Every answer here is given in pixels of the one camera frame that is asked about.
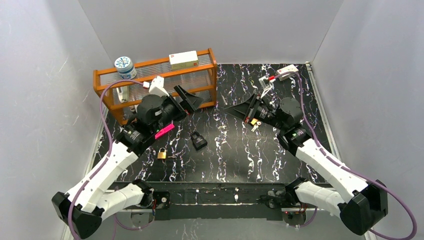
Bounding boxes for long shackle brass padlock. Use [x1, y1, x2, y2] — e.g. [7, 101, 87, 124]
[250, 118, 258, 126]

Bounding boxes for silver key bunch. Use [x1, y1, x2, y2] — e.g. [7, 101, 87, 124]
[251, 121, 262, 132]

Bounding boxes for black padlock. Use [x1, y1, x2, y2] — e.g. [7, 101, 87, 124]
[190, 131, 208, 151]

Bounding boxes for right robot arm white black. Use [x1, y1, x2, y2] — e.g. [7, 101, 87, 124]
[224, 94, 388, 235]

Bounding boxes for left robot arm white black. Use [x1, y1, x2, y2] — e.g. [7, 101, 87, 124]
[51, 85, 203, 240]

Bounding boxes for white olive box on shelf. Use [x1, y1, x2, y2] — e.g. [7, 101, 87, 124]
[169, 50, 199, 71]

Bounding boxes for small brass padlock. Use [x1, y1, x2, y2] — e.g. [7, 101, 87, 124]
[157, 147, 167, 160]

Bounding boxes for white small box on table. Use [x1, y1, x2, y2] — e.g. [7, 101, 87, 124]
[275, 64, 299, 81]

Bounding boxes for orange wooden shelf rack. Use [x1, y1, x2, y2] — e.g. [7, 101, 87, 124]
[92, 48, 218, 125]

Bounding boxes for blue white round tin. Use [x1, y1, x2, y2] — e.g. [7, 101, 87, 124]
[114, 56, 137, 80]

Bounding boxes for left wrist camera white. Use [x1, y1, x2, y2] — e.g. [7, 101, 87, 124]
[142, 75, 169, 97]

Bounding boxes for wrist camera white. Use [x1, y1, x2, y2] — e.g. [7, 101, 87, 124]
[142, 75, 169, 97]
[258, 76, 275, 99]

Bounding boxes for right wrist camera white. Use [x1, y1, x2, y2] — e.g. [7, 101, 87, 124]
[258, 76, 275, 99]

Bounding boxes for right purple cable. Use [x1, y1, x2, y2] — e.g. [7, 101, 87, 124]
[273, 71, 418, 240]

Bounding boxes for purple cable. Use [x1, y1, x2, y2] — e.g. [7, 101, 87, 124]
[273, 71, 418, 240]
[67, 79, 147, 240]

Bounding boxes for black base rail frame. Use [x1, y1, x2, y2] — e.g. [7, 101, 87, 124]
[67, 181, 339, 229]

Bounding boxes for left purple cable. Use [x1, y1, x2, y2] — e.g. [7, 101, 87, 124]
[67, 79, 147, 240]

